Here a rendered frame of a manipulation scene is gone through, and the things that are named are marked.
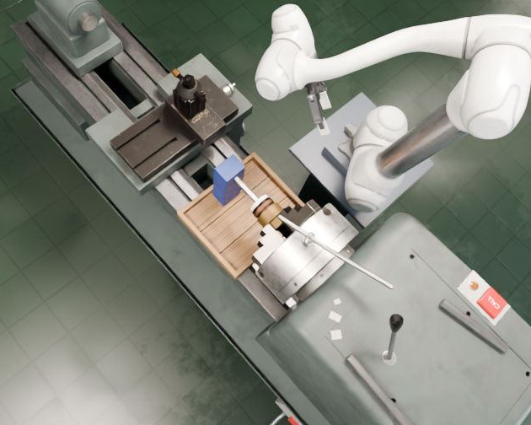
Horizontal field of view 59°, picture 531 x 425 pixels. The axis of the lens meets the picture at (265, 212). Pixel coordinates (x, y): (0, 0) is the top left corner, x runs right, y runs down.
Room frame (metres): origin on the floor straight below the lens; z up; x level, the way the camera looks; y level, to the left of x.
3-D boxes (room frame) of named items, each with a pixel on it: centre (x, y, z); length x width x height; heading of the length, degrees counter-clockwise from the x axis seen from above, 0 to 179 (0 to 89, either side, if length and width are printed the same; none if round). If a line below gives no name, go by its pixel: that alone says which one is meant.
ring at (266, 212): (0.50, -0.02, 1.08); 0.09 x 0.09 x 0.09; 63
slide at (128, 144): (0.73, 0.40, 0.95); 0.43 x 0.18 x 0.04; 153
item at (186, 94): (0.79, 0.37, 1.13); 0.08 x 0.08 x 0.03
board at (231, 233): (0.55, 0.07, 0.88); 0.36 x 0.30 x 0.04; 153
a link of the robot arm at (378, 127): (1.00, -0.29, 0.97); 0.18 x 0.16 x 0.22; 3
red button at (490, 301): (0.43, -0.65, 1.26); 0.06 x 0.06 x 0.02; 63
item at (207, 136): (0.78, 0.35, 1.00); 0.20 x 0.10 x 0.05; 63
